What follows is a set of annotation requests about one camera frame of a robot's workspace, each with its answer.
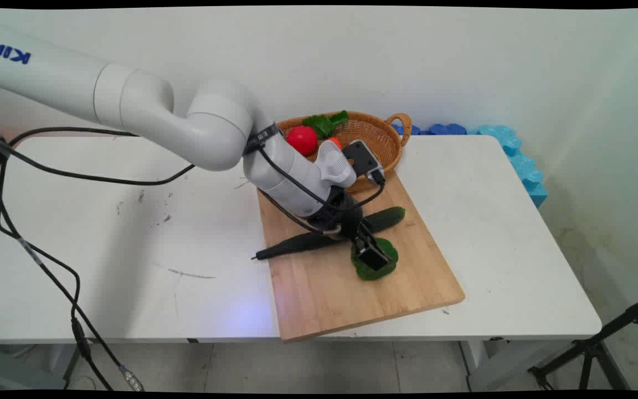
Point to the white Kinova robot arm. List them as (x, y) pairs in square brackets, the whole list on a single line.
[(147, 105)]

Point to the green toy bell pepper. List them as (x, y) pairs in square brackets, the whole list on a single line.
[(388, 269)]

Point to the orange carrot with green leaves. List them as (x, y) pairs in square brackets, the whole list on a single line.
[(324, 123)]

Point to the wooden cutting board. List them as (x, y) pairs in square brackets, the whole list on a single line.
[(346, 302)]

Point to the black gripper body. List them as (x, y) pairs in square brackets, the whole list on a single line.
[(341, 213)]

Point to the woven wicker basket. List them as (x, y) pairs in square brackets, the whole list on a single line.
[(371, 138)]

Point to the red toy tomato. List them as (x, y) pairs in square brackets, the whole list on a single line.
[(302, 139)]

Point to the light blue foam piece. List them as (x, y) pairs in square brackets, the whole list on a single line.
[(524, 166)]

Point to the black tripod stand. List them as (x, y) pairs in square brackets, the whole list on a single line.
[(590, 349)]

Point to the white table leg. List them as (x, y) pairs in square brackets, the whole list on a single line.
[(488, 363)]

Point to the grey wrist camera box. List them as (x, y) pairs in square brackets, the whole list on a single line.
[(364, 158)]

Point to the dark green toy cucumber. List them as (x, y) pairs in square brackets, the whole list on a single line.
[(297, 244)]

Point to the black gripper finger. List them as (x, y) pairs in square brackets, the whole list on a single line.
[(375, 259), (373, 234)]

